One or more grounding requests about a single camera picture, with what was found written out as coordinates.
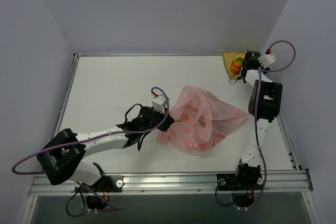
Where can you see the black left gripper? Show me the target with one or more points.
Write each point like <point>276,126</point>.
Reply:
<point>165,123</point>

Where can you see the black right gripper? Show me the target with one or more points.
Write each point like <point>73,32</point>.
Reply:
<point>244,69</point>

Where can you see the orange green fake mango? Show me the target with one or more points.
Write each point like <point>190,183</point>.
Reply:
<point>236,65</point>

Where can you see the pink plastic bag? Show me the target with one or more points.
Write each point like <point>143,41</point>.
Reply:
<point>201,121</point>

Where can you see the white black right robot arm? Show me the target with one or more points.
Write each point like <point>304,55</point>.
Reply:
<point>264,106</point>

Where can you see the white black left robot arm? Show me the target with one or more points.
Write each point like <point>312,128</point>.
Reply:
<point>63,157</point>

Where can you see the yellow woven mat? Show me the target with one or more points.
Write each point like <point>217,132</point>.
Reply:
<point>228,57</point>

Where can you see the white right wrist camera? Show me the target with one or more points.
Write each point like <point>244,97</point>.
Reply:
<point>266,59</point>

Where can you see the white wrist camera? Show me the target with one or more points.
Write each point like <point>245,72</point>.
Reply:
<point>266,59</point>
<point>159,103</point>

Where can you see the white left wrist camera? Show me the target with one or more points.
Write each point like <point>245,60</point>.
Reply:
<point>159,103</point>

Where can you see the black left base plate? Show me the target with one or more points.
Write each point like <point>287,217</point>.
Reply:
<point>100,183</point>

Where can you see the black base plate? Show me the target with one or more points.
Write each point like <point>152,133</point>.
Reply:
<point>100,183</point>
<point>233,182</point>

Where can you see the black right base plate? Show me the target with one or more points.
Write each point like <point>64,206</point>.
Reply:
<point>233,182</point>

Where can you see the aluminium front rail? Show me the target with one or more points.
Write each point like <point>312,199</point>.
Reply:
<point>278,181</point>

